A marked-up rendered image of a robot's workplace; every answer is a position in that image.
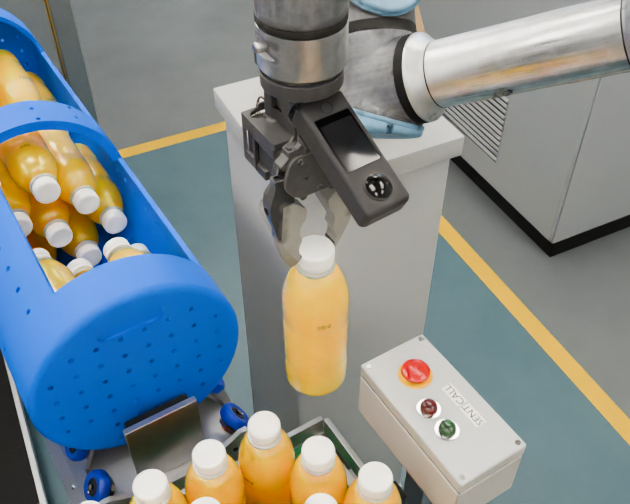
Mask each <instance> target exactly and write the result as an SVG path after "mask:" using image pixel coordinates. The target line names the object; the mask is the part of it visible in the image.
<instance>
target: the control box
mask: <svg viewBox="0 0 630 504"><path fill-rule="evenodd" d="M410 359H420V360H422V361H424V362H425V363H427V364H428V366H429V368H430V376H429V378H428V379H427V380H426V381H424V382H422V383H412V382H409V381H408V380H406V379H405V378H404V377H403V375H402V372H401V369H402V365H403V364H404V362H406V361H407V360H410ZM448 384H449V385H450V386H451V388H450V389H448V388H449V387H450V386H449V385H448ZM452 388H453V389H454V390H455V391H454V390H453V389H452ZM446 389H448V390H446ZM452 391H454V392H453V393H451V392H452ZM455 392H456V395H457V396H460V397H461V398H462V399H463V400H464V402H463V400H462V399H461V398H460V397H455V396H456V395H454V394H455ZM449 393H451V394H449ZM453 395H454V398H452V397H453ZM427 398H430V399H433V400H435V401H436V402H437V404H438V411H437V413H436V414H435V415H432V416H427V415H425V414H423V413H422V412H421V411H420V403H421V402H422V401H423V400H424V399H427ZM456 400H457V402H458V403H462V402H463V403H462V404H458V403H457V402H456ZM468 406H470V407H469V408H467V409H465V408H466V407H468ZM462 407H463V408H464V409H465V411H466V412H465V411H464V410H463V409H462ZM358 409H359V411H360V412H361V414H362V415H363V416H364V418H365V419H366V420H367V421H368V423H369V424H370V425H371V426H372V428H373V429H374V430H375V431H376V433H377V434H378V435H379V436H380V438H381V439H382V440H383V442H384V443H385V444H386V445H387V447H388V448H389V449H390V450H391V452H392V453H393V454H394V455H395V457H396V458H397V459H398V461H399V462H400V463H401V464H402V466H403V467H404V468H405V469H406V471H407V472H408V473H409V474H410V476H411V477H412V478H413V479H414V481H415V482H416V483H417V485H418V486H419V487H420V488H421V490H422V491H423V492H424V493H425V495H426V496H427V497H428V498H429V500H430V501H431V502H432V504H486V503H488V502H489V501H491V500H492V499H494V498H495V497H497V496H498V495H500V494H501V493H503V492H505V491H506V490H508V489H509V488H510V487H511V486H512V483H513V480H514V478H515V475H516V472H517V469H518V466H519V463H520V461H521V458H522V454H523V453H524V450H525V448H526V444H525V443H524V442H523V441H522V439H521V438H520V437H519V436H518V435H517V434H516V433H515V432H514V431H513V430H512V429H511V428H510V427H509V426H508V425H507V424H506V422H505V421H504V420H503V419H502V418H501V417H500V416H499V415H498V414H497V413H496V412H495V411H494V410H493V409H492V408H491V407H490V405H489V404H488V403H487V402H486V401H485V400H484V399H483V398H482V397H481V396H480V395H479V394H478V393H477V392H476V391H475V390H474V388H473V387H472V386H471V385H470V384H469V383H468V382H467V381H466V380H465V379H464V378H463V377H462V376H461V375H460V374H459V373H458V371H457V370H456V369H455V368H454V367H453V366H452V365H451V364H450V363H449V362H448V361H447V360H446V359H445V358H444V357H443V356H442V354H441V353H440V352H439V351H438V350H437V349H436V348H435V347H434V346H433V345H432V344H431V343H430V342H429V341H428V340H427V339H426V337H425V336H424V335H422V334H421V335H419V336H417V337H415V338H413V339H411V340H409V341H407V342H405V343H403V344H401V345H399V346H397V347H396V348H394V349H392V350H390V351H388V352H386V353H384V354H382V355H380V356H378V357H376V358H374V359H372V360H370V361H368V362H367V363H365V364H363V365H361V378H360V393H359V407H358ZM470 410H473V412H472V416H473V415H475V414H477V415H478V416H479V417H480V418H481V419H479V417H478V416H477V415H475V416H473V417H472V418H473V419H474V420H476V419H475V417H476V418H477V419H479V420H477V421H476V422H474V421H473V420H472V418H471V411H470ZM469 411H470V412H469ZM467 412H469V413H467ZM444 419H449V420H452V421H453V422H454V423H455V424H456V427H457V431H456V434H455V435H454V436H452V437H444V436H442V435H441V434H440V433H439V431H438V425H439V423H440V422H441V421H442V420H444ZM480 420H482V421H483V422H484V423H483V422H482V421H480ZM479 421H480V423H481V424H480V425H479ZM476 423H477V424H478V425H477V424H476Z"/></svg>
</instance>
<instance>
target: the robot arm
mask: <svg viewBox="0 0 630 504"><path fill-rule="evenodd" d="M419 2H420V0H253V12H254V23H255V41H256V42H254V43H253V44H252V49H253V51H254V63H255V64H256V65H258V66H259V78H260V85H261V87H262V88H263V90H264V97H263V96H259V97H258V99H257V102H256V107H254V108H251V109H248V110H245V111H242V112H241V119H242V131H243V144H244V156H245V158H246V159H247V160H248V161H249V163H250V164H251V165H252V166H253V167H254V168H255V169H256V171H257V172H258V173H259V174H260V175H261V176H262V177H263V178H264V180H265V181H267V180H270V183H269V185H268V186H267V187H266V189H265V191H264V193H263V199H261V200H260V202H259V212H260V215H261V217H262V219H263V221H264V222H265V224H266V226H267V227H268V229H269V231H270V232H271V235H272V238H273V241H274V244H275V247H276V249H277V251H278V254H279V255H280V257H281V258H282V259H283V260H284V262H285V263H286V264H287V265H288V266H289V267H291V268H292V267H293V266H295V265H296V264H297V263H298V262H299V261H300V260H301V258H302V256H301V254H300V253H299V248H300V245H301V243H302V239H301V236H300V230H301V227H302V225H303V223H304V221H305V220H306V215H307V209H306V208H305V207H304V206H303V205H302V204H301V203H300V202H299V201H298V200H297V199H295V198H300V199H301V200H302V201H303V200H305V199H306V198H307V196H308V195H310V194H313V193H315V195H316V196H317V198H318V199H319V201H320V203H321V204H322V206H323V207H324V209H325V210H326V215H325V220H326V222H327V231H326V233H325V237H327V238H328V239H330V241H331V242H332V243H333V244H334V247H336V245H337V243H338V242H339V240H340V238H341V236H342V234H343V232H344V231H345V229H346V227H347V225H348V223H349V220H350V218H351V215H352V217H353V218H354V220H355V221H356V223H357V224H358V226H360V227H367V226H369V225H371V224H373V223H375V222H377V221H379V220H381V219H383V218H385V217H387V216H389V215H391V214H393V213H395V212H397V211H399V210H401V209H402V208H403V206H404V205H405V204H406V203H407V202H408V200H409V193H408V192H407V190H406V189H405V187H404V186H403V184H402V182H401V181H400V179H399V178H398V176H397V175H396V173H395V172H394V170H393V169H392V167H391V166H390V164H389V163H388V161H387V160H386V158H385V157H384V155H383V154H382V152H381V151H380V149H379V148H378V146H377V145H376V143H375V142H374V140H373V139H372V138H375V139H412V138H419V137H421V136H422V135H423V130H424V129H425V128H424V126H423V124H424V123H430V122H434V121H437V120H438V119H439V118H440V117H441V116H442V115H443V113H444V111H445V109H446V108H447V107H450V106H456V105H461V104H466V103H471V102H477V101H482V100H487V99H493V98H498V97H503V96H508V95H513V94H519V93H524V92H529V91H534V90H540V89H545V88H550V87H555V86H560V85H566V84H571V83H576V82H581V81H587V80H592V79H597V78H602V77H608V76H613V75H618V74H623V73H629V72H630V0H592V1H588V2H584V3H580V4H576V5H572V6H568V7H564V8H560V9H556V10H552V11H548V12H544V13H540V14H536V15H532V16H528V17H524V18H521V19H517V20H513V21H509V22H505V23H501V24H497V25H493V26H489V27H485V28H481V29H477V30H473V31H469V32H465V33H461V34H457V35H453V36H449V37H445V38H441V39H437V40H434V39H432V38H431V37H430V36H429V35H427V34H426V33H424V32H417V31H416V17H415V7H416V6H417V5H418V3H419ZM260 98H262V99H263V100H264V101H261V102H260ZM264 109H265V112H262V113H260V111H261V110H264ZM256 112H257V114H256ZM258 112H259V114H258ZM254 114H255V115H254ZM251 115H254V116H251ZM247 131H248V137H247ZM248 141H249V149H248ZM294 197H295V198H294Z"/></svg>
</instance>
